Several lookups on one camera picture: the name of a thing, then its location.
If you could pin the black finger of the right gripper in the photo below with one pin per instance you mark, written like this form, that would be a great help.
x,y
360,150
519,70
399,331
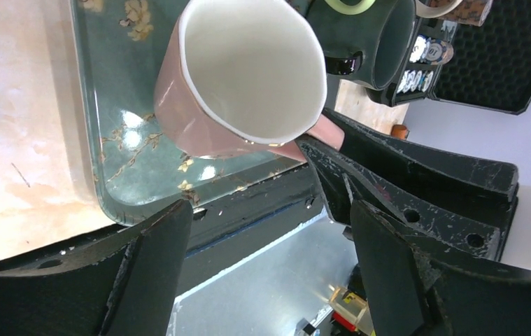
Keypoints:
x,y
474,225
410,164

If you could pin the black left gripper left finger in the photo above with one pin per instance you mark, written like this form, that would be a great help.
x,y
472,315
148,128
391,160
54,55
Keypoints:
x,y
113,281

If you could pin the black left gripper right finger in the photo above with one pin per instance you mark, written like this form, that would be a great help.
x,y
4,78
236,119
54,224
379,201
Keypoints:
x,y
419,285

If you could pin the cream patterned mug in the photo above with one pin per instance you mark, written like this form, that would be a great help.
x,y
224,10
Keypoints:
x,y
466,12

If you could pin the dark teal mug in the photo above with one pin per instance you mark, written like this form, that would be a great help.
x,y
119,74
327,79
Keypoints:
x,y
369,47

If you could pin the light green upside-down mug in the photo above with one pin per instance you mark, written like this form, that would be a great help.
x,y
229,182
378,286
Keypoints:
x,y
347,9

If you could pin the pale pink tall mug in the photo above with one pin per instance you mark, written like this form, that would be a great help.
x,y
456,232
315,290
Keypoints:
x,y
240,77

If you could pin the small orange block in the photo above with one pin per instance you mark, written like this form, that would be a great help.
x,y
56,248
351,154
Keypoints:
x,y
400,132

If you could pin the black poker chip case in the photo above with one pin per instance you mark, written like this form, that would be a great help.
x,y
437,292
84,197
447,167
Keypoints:
x,y
490,68

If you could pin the teal blossom-pattern tray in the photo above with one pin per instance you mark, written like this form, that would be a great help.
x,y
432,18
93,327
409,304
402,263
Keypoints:
x,y
137,170

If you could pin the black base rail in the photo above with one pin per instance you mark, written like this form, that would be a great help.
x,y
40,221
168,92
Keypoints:
x,y
234,226

